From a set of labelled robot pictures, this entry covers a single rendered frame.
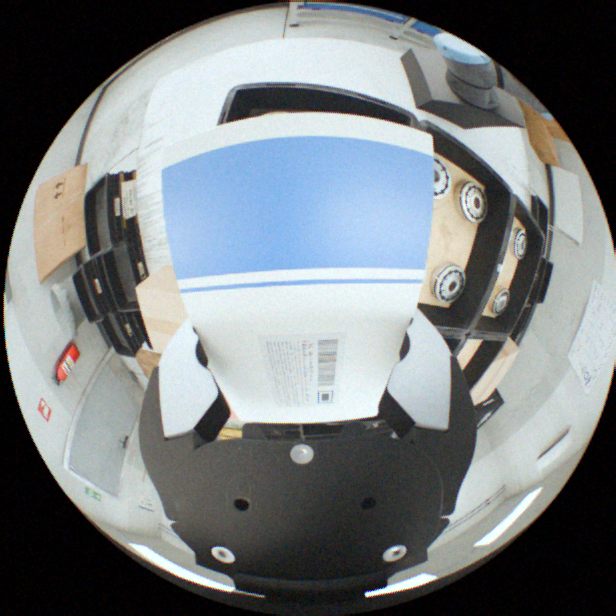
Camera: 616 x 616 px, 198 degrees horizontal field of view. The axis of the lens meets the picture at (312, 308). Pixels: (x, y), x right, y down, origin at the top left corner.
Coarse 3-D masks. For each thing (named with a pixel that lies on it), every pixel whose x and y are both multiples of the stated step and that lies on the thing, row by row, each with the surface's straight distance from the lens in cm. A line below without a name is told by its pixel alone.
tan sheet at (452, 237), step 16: (464, 176) 55; (448, 192) 51; (448, 208) 51; (432, 224) 48; (448, 224) 51; (464, 224) 55; (432, 240) 49; (448, 240) 52; (464, 240) 56; (432, 256) 50; (448, 256) 53; (464, 256) 57; (432, 272) 52; (432, 304) 57; (448, 304) 61
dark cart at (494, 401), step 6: (492, 396) 214; (498, 396) 217; (480, 402) 200; (486, 402) 201; (492, 402) 209; (498, 402) 212; (504, 402) 218; (480, 408) 193; (486, 408) 198; (492, 408) 202; (498, 408) 224; (480, 414) 189; (492, 414) 231; (486, 420) 238; (480, 426) 246
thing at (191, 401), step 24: (192, 336) 11; (168, 360) 10; (192, 360) 9; (168, 384) 9; (192, 384) 8; (216, 384) 8; (168, 408) 8; (192, 408) 8; (216, 408) 8; (168, 432) 8; (216, 432) 8
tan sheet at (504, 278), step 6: (516, 222) 78; (522, 228) 83; (510, 252) 77; (510, 258) 78; (516, 258) 82; (504, 264) 75; (510, 264) 79; (516, 264) 83; (504, 270) 76; (510, 270) 80; (498, 276) 74; (504, 276) 78; (510, 276) 82; (498, 282) 75; (504, 282) 79; (486, 306) 76; (486, 312) 78
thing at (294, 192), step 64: (256, 128) 9; (320, 128) 9; (384, 128) 9; (192, 192) 9; (256, 192) 8; (320, 192) 8; (384, 192) 9; (192, 256) 10; (256, 256) 9; (320, 256) 8; (384, 256) 9; (192, 320) 11; (256, 320) 10; (320, 320) 10; (384, 320) 11; (256, 384) 14; (320, 384) 13; (384, 384) 15
